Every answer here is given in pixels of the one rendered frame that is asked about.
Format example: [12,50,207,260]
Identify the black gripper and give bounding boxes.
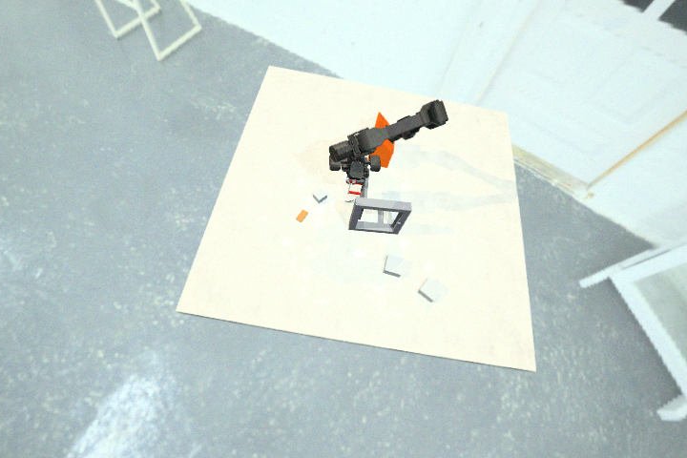
[329,155,381,176]

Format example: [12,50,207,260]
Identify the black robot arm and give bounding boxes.
[329,99,448,180]

